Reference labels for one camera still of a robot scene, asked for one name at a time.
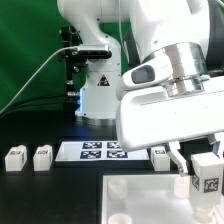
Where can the black camera on stand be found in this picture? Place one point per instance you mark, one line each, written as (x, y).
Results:
(91, 52)

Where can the white square tabletop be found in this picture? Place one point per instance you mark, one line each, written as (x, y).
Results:
(150, 199)

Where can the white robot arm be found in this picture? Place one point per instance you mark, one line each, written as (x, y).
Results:
(185, 36)

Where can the white marker sheet with tags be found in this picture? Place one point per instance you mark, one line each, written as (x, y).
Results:
(78, 151)

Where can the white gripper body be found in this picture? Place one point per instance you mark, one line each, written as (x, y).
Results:
(147, 116)

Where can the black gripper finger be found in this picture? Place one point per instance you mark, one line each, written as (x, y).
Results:
(172, 149)
(216, 140)

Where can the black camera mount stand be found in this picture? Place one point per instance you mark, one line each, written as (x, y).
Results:
(73, 65)

